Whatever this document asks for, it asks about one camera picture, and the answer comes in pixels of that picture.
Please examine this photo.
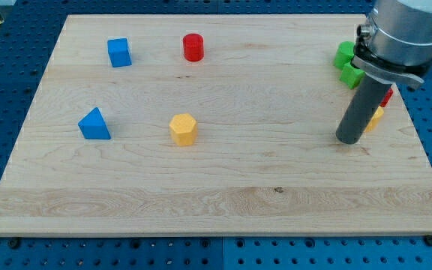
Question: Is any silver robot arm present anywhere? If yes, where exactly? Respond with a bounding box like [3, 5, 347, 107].
[352, 0, 432, 89]

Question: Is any yellow hexagon block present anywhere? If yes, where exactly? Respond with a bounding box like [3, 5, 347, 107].
[169, 113, 198, 146]

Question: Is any yellow heart block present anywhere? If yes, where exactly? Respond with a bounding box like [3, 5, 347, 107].
[364, 106, 384, 133]

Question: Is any wooden board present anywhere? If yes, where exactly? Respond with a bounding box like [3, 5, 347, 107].
[0, 15, 432, 238]

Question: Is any red cylinder block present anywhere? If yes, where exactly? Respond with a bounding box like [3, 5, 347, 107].
[182, 33, 204, 62]

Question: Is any blue triangle block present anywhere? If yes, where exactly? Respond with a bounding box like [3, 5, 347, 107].
[78, 107, 111, 140]

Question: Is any blue cube block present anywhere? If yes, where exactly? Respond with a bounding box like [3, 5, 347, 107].
[107, 38, 132, 68]

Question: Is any green cube block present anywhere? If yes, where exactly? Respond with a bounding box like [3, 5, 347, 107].
[339, 62, 365, 89]

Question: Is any green round block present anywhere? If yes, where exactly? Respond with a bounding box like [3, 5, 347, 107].
[333, 41, 356, 70]

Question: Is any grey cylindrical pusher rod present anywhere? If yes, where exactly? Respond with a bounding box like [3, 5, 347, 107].
[335, 75, 392, 145]

